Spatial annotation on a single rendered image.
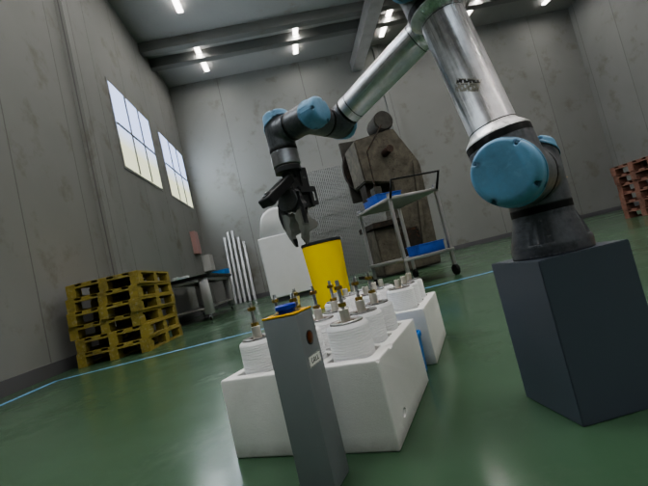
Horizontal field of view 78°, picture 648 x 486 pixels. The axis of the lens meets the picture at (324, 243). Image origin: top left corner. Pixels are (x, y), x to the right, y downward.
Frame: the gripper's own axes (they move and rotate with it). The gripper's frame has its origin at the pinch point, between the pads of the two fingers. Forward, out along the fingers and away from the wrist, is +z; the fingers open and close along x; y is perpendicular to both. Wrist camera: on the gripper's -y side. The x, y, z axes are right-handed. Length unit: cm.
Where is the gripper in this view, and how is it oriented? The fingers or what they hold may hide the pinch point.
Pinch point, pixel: (299, 240)
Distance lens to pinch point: 105.0
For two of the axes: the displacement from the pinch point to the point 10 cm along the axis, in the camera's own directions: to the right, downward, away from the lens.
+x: -7.2, 2.1, 6.6
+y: 6.5, -1.1, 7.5
